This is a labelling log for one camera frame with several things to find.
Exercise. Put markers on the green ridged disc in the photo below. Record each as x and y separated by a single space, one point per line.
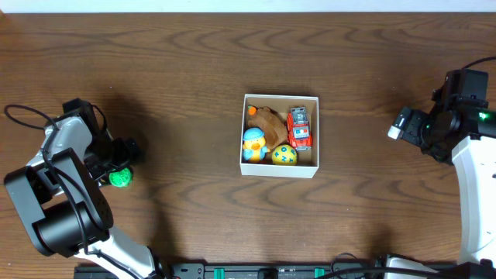
121 178

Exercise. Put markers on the yellow ball blue letters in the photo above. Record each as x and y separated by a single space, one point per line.
284 155

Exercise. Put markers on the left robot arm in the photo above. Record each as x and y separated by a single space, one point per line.
58 196

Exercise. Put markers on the brown plush toy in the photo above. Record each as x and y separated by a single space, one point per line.
275 131

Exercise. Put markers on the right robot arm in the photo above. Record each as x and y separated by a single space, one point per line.
460 131

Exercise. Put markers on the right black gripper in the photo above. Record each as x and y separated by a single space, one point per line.
411 132

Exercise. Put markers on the red toy fire truck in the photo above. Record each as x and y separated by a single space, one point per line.
299 134

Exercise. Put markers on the yellow duck toy blue hat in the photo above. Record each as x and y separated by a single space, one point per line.
254 145

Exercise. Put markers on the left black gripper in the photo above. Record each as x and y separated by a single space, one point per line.
117 153

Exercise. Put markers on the white cardboard box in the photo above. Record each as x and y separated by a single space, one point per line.
307 163

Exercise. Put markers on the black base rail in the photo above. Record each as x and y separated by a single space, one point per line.
198 270

